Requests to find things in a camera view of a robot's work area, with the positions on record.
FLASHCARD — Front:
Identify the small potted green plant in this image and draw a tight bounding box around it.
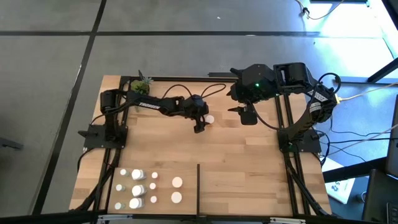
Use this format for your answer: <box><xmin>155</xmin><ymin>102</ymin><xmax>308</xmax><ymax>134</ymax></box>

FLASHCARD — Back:
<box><xmin>129</xmin><ymin>70</ymin><xmax>154</xmax><ymax>112</ymax></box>

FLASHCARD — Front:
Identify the floor power cable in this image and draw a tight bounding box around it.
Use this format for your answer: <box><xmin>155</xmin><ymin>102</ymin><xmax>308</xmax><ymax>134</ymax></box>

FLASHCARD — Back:
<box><xmin>294</xmin><ymin>0</ymin><xmax>346</xmax><ymax>20</ymax></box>

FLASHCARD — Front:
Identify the white printed paper sheet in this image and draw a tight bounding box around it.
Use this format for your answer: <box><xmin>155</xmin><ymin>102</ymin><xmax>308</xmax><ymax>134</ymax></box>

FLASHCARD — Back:
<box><xmin>322</xmin><ymin>157</ymin><xmax>356</xmax><ymax>205</ymax></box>

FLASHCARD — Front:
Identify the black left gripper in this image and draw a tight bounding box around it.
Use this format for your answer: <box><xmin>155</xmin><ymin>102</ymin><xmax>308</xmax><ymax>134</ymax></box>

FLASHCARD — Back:
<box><xmin>183</xmin><ymin>95</ymin><xmax>210</xmax><ymax>134</ymax></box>

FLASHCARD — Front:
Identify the black rig crossbeam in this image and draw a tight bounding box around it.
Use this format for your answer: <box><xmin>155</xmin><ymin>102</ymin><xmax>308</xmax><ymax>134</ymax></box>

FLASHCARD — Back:
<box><xmin>0</xmin><ymin>210</ymin><xmax>398</xmax><ymax>224</ymax></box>

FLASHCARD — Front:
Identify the black aluminium table frame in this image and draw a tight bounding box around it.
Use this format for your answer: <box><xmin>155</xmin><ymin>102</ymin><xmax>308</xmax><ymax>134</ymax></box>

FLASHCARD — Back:
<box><xmin>70</xmin><ymin>75</ymin><xmax>332</xmax><ymax>218</ymax></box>

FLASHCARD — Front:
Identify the grey monitor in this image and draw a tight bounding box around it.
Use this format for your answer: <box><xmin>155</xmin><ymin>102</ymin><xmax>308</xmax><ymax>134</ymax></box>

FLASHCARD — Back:
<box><xmin>385</xmin><ymin>96</ymin><xmax>398</xmax><ymax>178</ymax></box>

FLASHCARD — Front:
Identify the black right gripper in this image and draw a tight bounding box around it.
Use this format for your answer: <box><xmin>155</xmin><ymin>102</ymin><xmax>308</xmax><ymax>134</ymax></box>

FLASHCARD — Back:
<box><xmin>228</xmin><ymin>64</ymin><xmax>277</xmax><ymax>126</ymax></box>

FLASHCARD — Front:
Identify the black keyboard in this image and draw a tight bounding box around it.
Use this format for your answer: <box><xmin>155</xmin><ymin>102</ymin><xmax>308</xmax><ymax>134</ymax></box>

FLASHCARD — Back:
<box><xmin>386</xmin><ymin>201</ymin><xmax>398</xmax><ymax>223</ymax></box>

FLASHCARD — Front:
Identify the beige floor cable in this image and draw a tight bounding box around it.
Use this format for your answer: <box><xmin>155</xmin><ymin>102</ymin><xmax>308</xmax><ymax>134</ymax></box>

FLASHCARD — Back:
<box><xmin>335</xmin><ymin>84</ymin><xmax>398</xmax><ymax>102</ymax></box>

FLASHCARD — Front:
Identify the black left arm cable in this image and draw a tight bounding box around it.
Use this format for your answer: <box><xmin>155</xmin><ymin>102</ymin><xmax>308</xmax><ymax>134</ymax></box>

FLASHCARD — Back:
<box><xmin>160</xmin><ymin>83</ymin><xmax>227</xmax><ymax>100</ymax></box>

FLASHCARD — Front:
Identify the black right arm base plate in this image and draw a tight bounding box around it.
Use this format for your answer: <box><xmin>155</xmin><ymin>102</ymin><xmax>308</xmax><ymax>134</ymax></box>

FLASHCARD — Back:
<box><xmin>279</xmin><ymin>133</ymin><xmax>323</xmax><ymax>154</ymax></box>

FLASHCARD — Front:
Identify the black flat bar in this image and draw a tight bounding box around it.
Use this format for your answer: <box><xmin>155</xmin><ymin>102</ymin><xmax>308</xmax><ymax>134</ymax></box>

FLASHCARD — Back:
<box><xmin>207</xmin><ymin>72</ymin><xmax>239</xmax><ymax>78</ymax></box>

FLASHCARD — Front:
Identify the black desk leg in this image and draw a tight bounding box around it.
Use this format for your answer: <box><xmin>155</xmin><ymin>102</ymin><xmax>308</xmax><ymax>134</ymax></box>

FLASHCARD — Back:
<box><xmin>323</xmin><ymin>156</ymin><xmax>388</xmax><ymax>184</ymax></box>
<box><xmin>335</xmin><ymin>58</ymin><xmax>398</xmax><ymax>85</ymax></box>

